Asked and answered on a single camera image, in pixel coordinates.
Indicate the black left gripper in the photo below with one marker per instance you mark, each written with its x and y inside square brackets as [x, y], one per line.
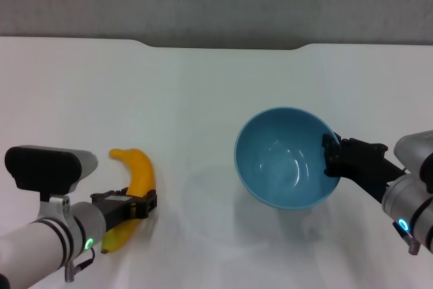
[113, 209]

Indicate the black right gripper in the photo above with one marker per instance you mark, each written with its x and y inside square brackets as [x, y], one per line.
[365, 167]

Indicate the yellow banana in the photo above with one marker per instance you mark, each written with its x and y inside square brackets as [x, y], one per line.
[142, 170]

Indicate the blue bowl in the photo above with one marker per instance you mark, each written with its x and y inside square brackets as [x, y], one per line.
[270, 160]

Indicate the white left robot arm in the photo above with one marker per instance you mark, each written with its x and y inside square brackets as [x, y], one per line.
[44, 245]

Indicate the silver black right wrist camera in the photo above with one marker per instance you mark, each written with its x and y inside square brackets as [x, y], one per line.
[417, 153]

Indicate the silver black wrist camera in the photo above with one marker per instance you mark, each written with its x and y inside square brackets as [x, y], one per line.
[47, 170]
[417, 153]

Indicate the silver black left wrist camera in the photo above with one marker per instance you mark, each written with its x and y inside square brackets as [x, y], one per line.
[47, 170]

